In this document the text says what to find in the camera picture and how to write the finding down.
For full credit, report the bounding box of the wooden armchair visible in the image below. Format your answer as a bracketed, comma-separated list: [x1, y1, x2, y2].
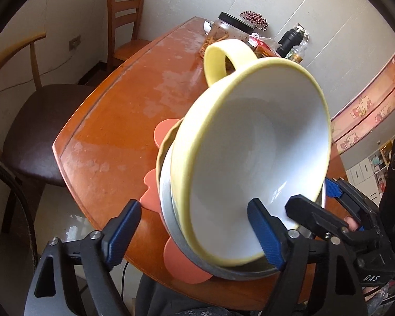
[0, 31, 99, 234]

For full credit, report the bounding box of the wooden slatted chair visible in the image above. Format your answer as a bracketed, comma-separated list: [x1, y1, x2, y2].
[77, 0, 152, 84]

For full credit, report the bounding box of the person's right hand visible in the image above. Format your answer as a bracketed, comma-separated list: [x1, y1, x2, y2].
[345, 215, 359, 233]

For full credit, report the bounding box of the pink cartoon door curtain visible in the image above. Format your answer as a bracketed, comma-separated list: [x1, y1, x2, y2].
[329, 52, 395, 155]

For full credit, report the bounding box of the red sauce jar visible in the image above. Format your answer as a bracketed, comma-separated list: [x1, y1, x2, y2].
[250, 34, 280, 58]

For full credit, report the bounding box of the white shelf cabinet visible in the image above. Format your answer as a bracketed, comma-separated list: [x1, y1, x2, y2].
[344, 128, 395, 201]

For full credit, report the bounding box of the yellow leaf-shaped plate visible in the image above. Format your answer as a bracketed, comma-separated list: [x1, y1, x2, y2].
[156, 118, 185, 185]

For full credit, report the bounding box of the clear jar with black lid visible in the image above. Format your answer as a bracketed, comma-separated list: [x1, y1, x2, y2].
[199, 11, 255, 60]

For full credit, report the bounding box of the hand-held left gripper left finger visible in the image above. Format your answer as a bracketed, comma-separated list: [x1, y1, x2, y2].
[24, 199, 142, 316]

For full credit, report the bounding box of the round steel pan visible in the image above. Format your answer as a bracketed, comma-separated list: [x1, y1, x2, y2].
[160, 158, 326, 282]

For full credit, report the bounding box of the black thermos flask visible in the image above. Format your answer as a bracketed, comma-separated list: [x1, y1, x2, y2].
[276, 24, 309, 58]

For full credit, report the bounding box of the yellow white bowl with handles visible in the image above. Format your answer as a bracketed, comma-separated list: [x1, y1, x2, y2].
[169, 39, 332, 268]

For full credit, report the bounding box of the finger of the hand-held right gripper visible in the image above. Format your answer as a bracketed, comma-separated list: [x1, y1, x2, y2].
[286, 196, 349, 238]
[326, 178, 382, 231]

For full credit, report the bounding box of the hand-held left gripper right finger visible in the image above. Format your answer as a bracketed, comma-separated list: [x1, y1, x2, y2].
[247, 198, 369, 316]

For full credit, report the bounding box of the black cable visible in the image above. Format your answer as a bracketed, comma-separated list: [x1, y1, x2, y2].
[120, 261, 129, 303]

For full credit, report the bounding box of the clear plastic bottle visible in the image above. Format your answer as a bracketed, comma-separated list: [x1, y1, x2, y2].
[286, 41, 308, 64]

